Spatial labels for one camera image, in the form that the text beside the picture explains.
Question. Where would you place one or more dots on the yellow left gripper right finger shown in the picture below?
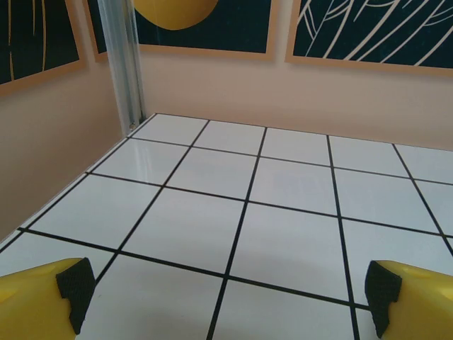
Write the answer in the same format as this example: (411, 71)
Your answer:
(421, 304)

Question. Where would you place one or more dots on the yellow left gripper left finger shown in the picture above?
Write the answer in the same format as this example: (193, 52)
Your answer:
(32, 301)

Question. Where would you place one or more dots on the aluminium corner post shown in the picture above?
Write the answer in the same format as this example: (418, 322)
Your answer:
(124, 63)

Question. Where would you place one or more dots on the wall panel large pale circle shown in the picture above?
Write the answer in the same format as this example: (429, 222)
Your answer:
(35, 35)

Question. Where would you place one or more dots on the wall panel orange circle leaves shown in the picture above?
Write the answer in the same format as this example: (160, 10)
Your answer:
(371, 32)

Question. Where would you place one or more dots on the wall panel with orange oval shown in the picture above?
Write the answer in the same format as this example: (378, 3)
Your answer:
(230, 28)

